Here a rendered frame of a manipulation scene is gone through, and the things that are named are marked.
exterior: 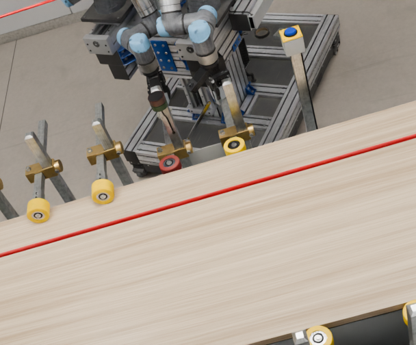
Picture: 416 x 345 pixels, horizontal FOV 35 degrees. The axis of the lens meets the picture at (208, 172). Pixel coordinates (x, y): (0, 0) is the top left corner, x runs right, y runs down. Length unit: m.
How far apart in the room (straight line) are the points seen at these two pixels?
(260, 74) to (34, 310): 2.09
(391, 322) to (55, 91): 3.23
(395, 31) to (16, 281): 2.82
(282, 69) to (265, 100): 0.26
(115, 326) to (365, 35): 2.76
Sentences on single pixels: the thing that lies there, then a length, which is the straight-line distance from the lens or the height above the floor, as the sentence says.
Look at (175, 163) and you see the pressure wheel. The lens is 2.47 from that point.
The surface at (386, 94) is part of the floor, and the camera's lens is 3.89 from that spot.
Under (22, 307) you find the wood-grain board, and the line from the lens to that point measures 2.34.
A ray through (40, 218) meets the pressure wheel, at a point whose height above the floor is 0.92.
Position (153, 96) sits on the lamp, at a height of 1.17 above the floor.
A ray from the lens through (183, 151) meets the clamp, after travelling 2.58.
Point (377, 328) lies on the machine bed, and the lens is 2.13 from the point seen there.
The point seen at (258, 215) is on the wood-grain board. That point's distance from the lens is 2.22.
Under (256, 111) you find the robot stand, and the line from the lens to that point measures 3.63.
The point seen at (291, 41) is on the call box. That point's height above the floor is 1.21.
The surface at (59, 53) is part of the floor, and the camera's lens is 5.12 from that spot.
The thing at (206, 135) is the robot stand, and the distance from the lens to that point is 3.59.
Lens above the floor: 2.59
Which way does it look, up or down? 45 degrees down
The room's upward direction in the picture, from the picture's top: 21 degrees counter-clockwise
